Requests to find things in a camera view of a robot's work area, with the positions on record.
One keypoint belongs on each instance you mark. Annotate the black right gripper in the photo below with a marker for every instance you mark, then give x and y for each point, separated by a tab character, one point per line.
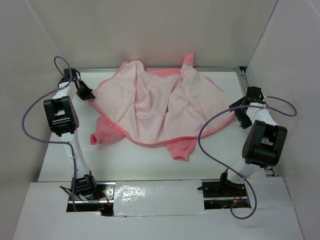
245	122

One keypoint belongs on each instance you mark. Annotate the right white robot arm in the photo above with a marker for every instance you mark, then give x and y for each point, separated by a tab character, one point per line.
264	143

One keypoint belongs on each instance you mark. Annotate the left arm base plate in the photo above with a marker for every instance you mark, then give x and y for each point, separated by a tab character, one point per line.
101	201

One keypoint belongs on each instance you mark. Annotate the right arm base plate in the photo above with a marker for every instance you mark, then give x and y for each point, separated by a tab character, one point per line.
217	196

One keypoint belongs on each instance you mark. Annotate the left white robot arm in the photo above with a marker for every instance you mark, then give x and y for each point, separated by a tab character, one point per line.
64	122

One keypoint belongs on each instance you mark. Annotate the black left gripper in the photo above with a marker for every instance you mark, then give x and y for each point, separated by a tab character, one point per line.
88	95

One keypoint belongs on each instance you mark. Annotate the pink zip jacket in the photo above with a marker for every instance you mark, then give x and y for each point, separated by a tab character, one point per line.
167	107

